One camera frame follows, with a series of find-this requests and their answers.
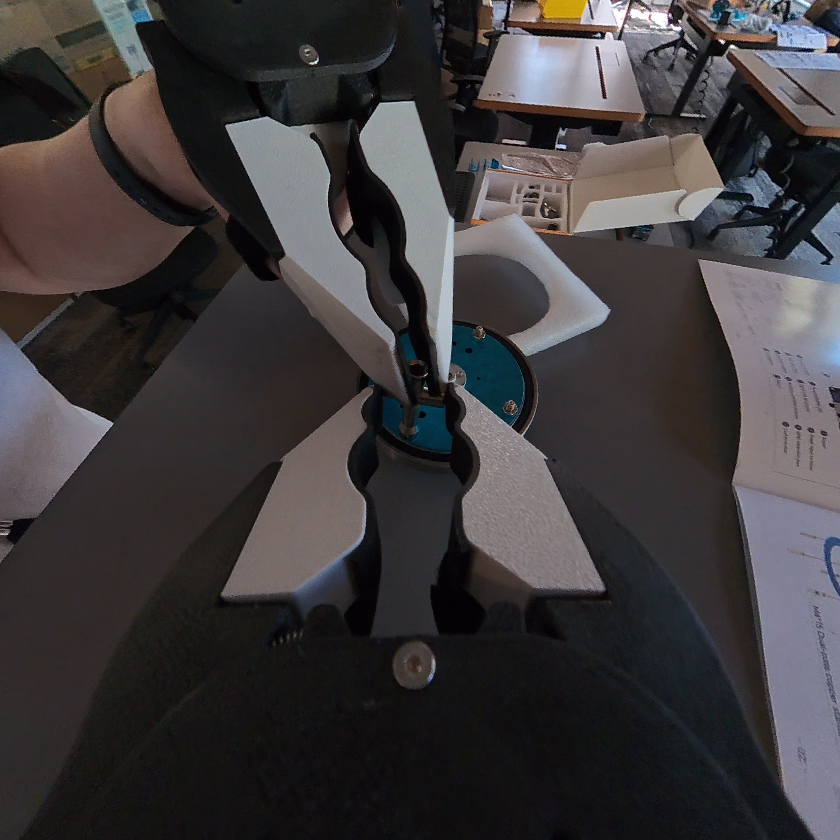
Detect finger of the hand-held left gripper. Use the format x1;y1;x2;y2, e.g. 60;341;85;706
363;98;456;389
225;120;433;404

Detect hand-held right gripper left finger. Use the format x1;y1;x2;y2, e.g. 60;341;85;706
221;387;382;636

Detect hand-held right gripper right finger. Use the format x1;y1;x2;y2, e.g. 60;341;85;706
428;387;606;636

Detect round blue base plate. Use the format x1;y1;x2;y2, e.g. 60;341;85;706
357;320;539;472

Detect small metal socket wrench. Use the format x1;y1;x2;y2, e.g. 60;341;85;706
400;357;432;441

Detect person's left forearm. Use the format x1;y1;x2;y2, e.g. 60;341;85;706
0;71;172;296

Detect dark grey desk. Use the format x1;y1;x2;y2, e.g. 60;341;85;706
0;230;840;840

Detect tan top desk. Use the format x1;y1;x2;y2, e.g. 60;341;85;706
474;33;647;151

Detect desk with yellow bin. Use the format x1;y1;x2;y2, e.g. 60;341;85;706
505;0;623;39

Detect cluttered wood edged desk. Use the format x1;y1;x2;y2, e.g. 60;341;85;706
676;0;831;50

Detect white foam box insert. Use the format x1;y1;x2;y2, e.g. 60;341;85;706
481;172;571;232

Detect clear plastic bag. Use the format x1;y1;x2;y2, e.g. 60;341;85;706
502;151;583;177

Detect black office chair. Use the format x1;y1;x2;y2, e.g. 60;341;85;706
438;0;503;142
709;157;840;260
85;226;221;371

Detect black wristband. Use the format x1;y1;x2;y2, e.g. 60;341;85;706
88;84;219;228

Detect white foam packing piece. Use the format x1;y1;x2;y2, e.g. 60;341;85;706
451;213;611;358

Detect stack of cardboard boxes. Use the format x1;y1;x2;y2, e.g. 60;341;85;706
0;0;161;99

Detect open orange cardboard box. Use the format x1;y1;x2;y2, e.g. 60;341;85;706
459;134;725;237

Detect black bag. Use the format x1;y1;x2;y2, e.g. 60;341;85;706
0;46;93;148

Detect open instruction booklet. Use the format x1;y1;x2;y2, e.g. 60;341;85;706
697;259;840;840

